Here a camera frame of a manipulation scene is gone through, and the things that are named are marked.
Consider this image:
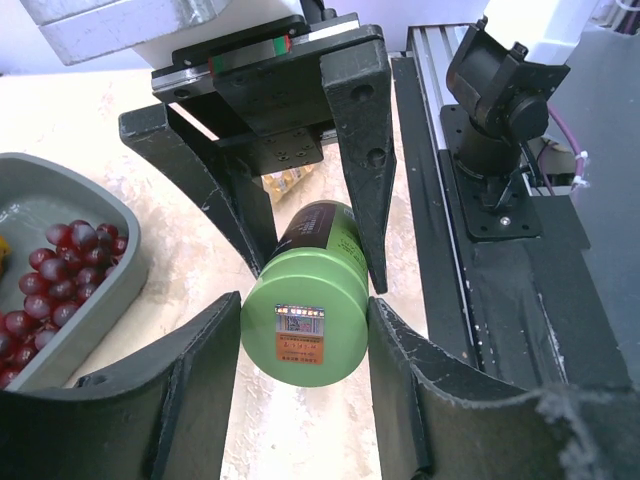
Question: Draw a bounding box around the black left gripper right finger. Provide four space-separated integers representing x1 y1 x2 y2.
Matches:
367 298 639 479

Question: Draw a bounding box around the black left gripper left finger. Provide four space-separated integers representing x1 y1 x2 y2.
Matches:
1 292 241 479

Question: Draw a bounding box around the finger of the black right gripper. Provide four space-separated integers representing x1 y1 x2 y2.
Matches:
320 39 397 294
118 104 277 276

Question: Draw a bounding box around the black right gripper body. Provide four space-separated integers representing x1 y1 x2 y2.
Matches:
151 14 383 175

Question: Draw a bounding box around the green pill bottle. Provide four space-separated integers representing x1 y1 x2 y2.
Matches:
240 201 369 387

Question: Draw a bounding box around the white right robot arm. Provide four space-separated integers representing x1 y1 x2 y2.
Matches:
24 1 597 293

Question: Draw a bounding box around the clear pill bottle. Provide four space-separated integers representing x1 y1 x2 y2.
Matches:
262 165 314 204

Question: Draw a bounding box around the dark red grape bunch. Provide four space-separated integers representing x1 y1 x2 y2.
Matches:
1 220 128 388

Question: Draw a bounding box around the grey fruit tray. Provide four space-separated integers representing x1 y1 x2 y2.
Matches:
1 153 148 392

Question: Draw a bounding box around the orange spiky fruit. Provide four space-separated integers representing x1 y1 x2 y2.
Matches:
0 237 12 273

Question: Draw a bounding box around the aluminium frame rail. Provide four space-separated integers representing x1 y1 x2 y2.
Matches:
408 25 469 261

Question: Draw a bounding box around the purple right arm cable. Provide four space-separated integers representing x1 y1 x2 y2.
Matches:
539 102 591 196

